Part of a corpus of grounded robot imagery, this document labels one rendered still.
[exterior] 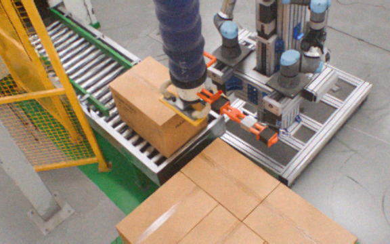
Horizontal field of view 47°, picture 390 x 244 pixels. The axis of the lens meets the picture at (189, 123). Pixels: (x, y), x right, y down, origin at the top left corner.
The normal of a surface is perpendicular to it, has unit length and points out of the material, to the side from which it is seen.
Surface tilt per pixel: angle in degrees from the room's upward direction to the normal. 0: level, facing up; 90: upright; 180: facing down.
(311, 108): 0
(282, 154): 0
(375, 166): 0
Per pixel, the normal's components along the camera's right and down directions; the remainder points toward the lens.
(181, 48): -0.08, 0.88
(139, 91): -0.12, -0.64
